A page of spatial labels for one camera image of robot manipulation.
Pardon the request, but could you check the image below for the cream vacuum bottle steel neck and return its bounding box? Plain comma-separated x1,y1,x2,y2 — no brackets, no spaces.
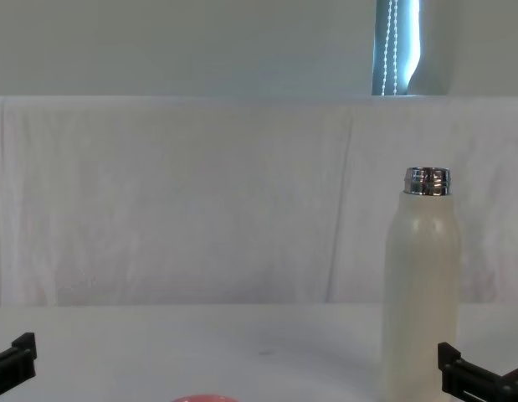
381,166,462,402

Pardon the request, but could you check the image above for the white table cloth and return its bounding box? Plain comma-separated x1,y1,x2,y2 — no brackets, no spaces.
0,301,518,402

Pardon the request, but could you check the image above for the pink cup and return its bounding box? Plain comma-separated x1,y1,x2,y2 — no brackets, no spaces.
170,394,238,402

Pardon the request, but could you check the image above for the white draped back cloth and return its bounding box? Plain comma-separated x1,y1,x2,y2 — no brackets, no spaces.
0,94,518,307

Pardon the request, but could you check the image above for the white curtain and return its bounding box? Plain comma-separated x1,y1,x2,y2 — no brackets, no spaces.
0,0,379,97
408,0,518,97

